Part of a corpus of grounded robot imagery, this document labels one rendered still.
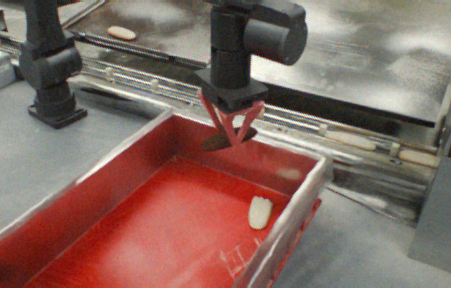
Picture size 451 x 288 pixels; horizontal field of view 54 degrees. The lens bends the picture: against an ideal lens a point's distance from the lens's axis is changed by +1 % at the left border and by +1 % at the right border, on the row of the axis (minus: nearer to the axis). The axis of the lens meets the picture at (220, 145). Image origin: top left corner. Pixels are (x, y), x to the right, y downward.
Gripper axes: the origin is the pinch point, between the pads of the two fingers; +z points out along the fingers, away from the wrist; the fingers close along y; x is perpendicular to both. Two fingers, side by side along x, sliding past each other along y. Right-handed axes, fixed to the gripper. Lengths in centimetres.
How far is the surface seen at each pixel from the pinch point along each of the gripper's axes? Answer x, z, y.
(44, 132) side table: 21.6, 15.8, 40.5
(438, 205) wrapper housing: -18.2, 3.5, -24.8
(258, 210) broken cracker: -3.1, 13.6, -4.9
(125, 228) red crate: 17.2, 14.9, 3.7
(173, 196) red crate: 7.1, 14.9, 6.7
